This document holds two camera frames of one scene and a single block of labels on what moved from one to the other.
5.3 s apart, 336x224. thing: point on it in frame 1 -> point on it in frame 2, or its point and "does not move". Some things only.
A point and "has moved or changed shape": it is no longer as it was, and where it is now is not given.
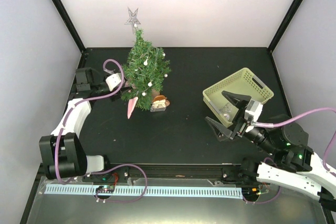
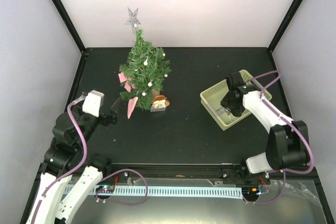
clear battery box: [153, 109] does not move
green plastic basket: [243, 82] does not move
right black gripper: [241, 105] -> [224, 102]
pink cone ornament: [131, 104] does not move
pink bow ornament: [127, 84] has moved or changed shape
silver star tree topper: [133, 19] does not move
